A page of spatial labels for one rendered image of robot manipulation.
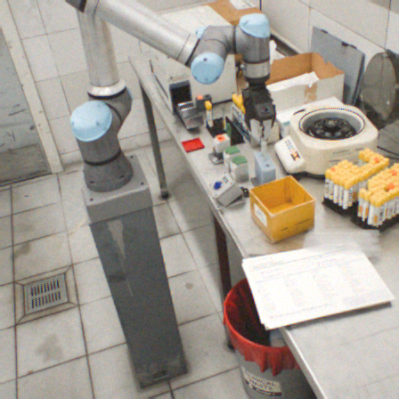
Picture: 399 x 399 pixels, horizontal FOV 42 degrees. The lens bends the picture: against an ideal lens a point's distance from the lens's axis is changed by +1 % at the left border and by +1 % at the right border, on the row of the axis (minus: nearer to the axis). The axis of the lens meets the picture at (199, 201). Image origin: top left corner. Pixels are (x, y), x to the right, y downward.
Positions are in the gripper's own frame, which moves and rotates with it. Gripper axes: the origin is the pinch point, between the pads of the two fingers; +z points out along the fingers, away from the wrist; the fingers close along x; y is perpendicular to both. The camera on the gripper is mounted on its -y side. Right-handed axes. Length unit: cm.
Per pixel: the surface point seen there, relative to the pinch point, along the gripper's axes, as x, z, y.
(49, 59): 83, 30, 179
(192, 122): 15.9, 11.1, 38.4
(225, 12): -12, -3, 109
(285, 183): -3.1, 7.0, -13.4
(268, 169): 0.2, 5.3, -7.9
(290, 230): -0.3, 12.6, -27.0
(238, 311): 13, 64, -8
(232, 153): 7.2, 8.7, 9.2
